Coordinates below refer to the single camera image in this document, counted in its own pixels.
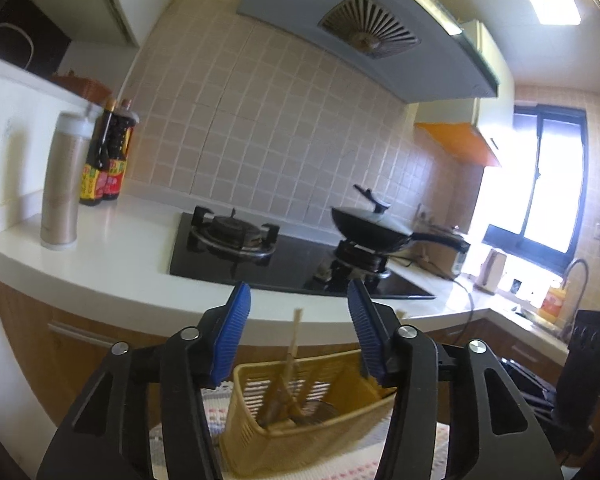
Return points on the black wok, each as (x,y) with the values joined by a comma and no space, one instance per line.
(375,237)

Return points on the orange wall cabinet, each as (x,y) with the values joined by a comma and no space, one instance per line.
(460,140)

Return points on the gas burner with pan support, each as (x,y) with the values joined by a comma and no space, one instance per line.
(232,232)
(362,262)

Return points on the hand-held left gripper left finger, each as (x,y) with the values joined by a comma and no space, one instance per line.
(231,332)

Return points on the orange detergent bottle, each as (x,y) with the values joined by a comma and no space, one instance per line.
(554,302)

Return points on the beige rice cooker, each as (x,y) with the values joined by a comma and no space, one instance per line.
(452,255)

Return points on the black wok lid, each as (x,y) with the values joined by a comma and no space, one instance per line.
(365,215)

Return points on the grey range hood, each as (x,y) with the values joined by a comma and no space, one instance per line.
(420,67)

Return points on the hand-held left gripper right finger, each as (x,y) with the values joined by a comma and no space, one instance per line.
(367,335)

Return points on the black glass gas cooktop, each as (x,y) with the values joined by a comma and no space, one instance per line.
(300,265)

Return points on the yellow plastic utensil basket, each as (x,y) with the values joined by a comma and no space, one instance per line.
(260,442)

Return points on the slim soy sauce bottle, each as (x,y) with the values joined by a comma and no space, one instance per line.
(94,175)

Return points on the black framed window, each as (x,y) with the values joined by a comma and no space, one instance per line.
(555,240)

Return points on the white electric kettle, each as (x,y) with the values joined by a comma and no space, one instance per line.
(492,272)

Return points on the metal kitchen faucet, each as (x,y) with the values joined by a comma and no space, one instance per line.
(575,265)

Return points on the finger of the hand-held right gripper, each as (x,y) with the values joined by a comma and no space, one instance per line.
(527,385)

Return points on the steel thermos bottle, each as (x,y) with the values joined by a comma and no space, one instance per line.
(62,185)

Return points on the wide dark sauce bottle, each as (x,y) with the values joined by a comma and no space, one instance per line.
(119,160)

